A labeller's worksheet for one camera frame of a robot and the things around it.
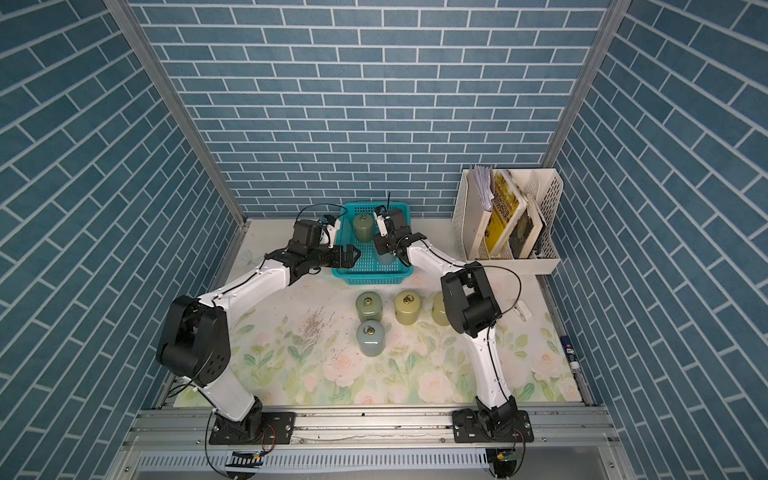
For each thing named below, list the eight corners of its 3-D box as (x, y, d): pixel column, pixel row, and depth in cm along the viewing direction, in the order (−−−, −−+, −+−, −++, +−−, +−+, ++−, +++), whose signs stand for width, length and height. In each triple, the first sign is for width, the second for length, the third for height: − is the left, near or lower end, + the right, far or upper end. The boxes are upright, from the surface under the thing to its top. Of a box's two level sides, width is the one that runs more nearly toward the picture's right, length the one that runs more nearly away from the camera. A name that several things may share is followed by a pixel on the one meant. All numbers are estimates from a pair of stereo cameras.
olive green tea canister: (394, 324, 94) (394, 310, 87) (394, 305, 98) (394, 290, 91) (418, 324, 94) (420, 310, 87) (418, 305, 98) (419, 290, 91)
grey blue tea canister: (353, 346, 89) (350, 333, 82) (370, 328, 93) (368, 313, 86) (373, 362, 87) (371, 350, 79) (389, 342, 90) (388, 329, 83)
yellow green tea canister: (357, 324, 93) (354, 310, 86) (359, 302, 98) (357, 288, 91) (382, 324, 93) (380, 310, 87) (382, 303, 98) (381, 288, 91)
